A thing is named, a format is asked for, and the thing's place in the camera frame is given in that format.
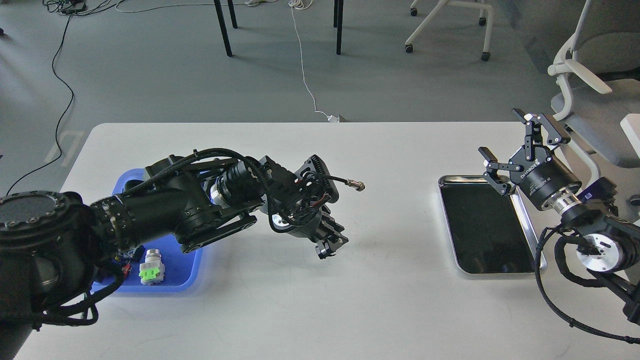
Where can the silver metal tray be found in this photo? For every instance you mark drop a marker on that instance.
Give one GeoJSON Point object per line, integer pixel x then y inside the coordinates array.
{"type": "Point", "coordinates": [491, 234]}

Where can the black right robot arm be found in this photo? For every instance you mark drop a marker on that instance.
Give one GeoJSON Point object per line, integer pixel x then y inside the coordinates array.
{"type": "Point", "coordinates": [594, 243]}

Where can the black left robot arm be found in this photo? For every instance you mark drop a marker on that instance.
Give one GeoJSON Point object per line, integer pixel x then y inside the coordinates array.
{"type": "Point", "coordinates": [58, 253]}

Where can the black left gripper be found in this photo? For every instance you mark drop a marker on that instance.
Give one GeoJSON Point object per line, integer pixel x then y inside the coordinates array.
{"type": "Point", "coordinates": [324, 231]}

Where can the black table leg left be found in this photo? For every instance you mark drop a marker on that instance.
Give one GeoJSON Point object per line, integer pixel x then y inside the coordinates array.
{"type": "Point", "coordinates": [222, 23]}

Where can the black table leg right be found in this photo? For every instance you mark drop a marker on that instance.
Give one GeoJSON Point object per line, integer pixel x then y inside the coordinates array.
{"type": "Point", "coordinates": [338, 15]}

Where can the white office chair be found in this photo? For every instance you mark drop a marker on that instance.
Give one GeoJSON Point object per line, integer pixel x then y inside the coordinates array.
{"type": "Point", "coordinates": [597, 70]}

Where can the green and grey push button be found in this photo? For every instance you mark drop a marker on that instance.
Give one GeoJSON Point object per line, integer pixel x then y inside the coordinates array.
{"type": "Point", "coordinates": [152, 270]}

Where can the blue plastic tray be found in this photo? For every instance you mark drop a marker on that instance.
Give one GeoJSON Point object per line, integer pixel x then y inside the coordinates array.
{"type": "Point", "coordinates": [181, 269]}

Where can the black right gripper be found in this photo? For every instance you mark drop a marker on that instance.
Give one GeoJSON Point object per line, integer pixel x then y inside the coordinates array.
{"type": "Point", "coordinates": [541, 176]}

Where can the black table leg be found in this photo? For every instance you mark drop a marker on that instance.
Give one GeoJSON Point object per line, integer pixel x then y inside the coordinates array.
{"type": "Point", "coordinates": [222, 23]}
{"type": "Point", "coordinates": [338, 15]}

